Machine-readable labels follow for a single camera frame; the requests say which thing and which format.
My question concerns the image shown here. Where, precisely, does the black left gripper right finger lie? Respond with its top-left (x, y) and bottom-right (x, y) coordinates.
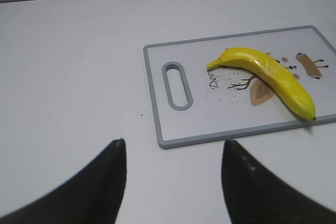
top-left (221, 140), bottom-right (335, 223)

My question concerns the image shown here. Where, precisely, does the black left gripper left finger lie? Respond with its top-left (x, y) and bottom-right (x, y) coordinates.
top-left (1, 138), bottom-right (127, 223)

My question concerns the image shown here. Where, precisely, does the yellow plastic banana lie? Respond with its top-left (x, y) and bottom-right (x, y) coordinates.
top-left (207, 48), bottom-right (317, 121)

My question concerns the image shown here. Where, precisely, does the white grey-rimmed cutting board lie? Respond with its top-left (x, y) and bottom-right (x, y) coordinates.
top-left (143, 26), bottom-right (335, 149)

